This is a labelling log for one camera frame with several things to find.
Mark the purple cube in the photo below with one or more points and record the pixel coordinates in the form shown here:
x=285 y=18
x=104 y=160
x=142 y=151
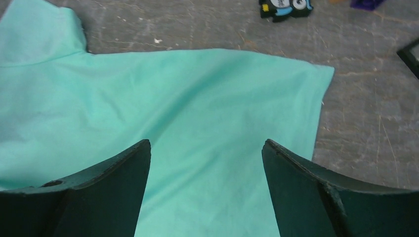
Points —
x=369 y=5

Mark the left black display case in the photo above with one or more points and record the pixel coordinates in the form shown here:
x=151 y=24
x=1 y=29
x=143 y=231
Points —
x=409 y=54

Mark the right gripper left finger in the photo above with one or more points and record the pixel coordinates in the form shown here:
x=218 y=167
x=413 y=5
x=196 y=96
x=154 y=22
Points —
x=103 y=200

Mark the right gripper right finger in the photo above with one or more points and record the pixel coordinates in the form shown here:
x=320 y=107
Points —
x=312 y=201

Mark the teal t-shirt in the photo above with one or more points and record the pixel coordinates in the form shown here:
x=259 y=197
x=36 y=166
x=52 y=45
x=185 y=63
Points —
x=206 y=113

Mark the black owl toy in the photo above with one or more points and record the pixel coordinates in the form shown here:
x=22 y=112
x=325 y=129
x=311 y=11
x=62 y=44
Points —
x=281 y=10

